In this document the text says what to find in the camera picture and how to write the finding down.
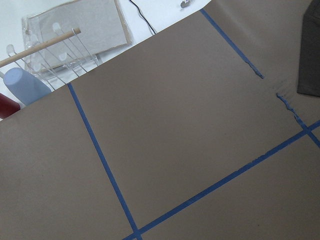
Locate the dark brown t-shirt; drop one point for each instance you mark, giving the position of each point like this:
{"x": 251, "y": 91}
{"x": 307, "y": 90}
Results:
{"x": 309, "y": 59}

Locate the brown paper table cover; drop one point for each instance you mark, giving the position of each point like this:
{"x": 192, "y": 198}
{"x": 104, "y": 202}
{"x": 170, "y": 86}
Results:
{"x": 197, "y": 133}

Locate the grey cardboard sheet in sleeve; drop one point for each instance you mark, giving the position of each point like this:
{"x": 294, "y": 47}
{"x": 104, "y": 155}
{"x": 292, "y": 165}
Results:
{"x": 102, "y": 24}

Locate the clear acrylic rack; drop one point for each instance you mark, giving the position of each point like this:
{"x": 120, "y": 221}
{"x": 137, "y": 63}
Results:
{"x": 54, "y": 77}

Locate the light blue plastic cup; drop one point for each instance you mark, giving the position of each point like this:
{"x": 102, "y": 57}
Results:
{"x": 25, "y": 86}

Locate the wooden dowel stick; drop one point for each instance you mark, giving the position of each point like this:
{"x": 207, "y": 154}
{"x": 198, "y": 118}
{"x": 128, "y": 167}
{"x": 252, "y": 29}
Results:
{"x": 39, "y": 47}

